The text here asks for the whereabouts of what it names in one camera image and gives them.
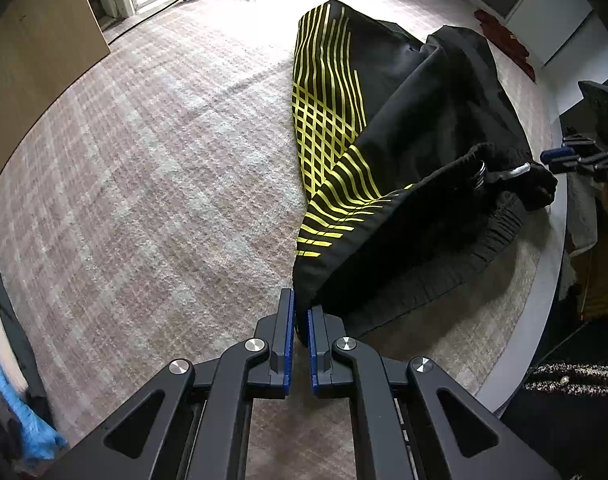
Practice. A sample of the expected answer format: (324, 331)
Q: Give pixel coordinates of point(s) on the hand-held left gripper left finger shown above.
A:
(286, 340)

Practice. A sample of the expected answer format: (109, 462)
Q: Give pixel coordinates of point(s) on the grey hanging cloth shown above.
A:
(581, 210)

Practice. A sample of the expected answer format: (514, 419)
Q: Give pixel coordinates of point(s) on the black folded cloth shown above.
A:
(18, 330)

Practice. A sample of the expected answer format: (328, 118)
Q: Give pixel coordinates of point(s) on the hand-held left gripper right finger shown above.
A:
(313, 350)

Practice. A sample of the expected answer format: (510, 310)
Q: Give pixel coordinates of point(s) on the white cabinet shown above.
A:
(539, 5)

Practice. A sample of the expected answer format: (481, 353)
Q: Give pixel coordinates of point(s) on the black yellow striped shorts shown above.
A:
(424, 125)

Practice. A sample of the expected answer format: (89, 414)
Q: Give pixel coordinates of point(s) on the person's black tweed clothing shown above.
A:
(574, 400)

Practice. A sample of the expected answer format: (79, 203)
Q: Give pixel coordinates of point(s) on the wooden board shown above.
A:
(28, 55)

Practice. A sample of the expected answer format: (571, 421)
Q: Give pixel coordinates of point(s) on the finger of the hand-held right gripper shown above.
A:
(584, 144)
(559, 156)

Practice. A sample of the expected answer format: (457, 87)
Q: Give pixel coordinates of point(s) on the plaid bed blanket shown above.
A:
(173, 170)

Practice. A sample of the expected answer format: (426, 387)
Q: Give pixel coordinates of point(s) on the dark red cloth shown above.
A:
(504, 35)

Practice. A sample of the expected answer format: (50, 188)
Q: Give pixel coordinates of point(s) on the blue cloth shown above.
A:
(18, 410)

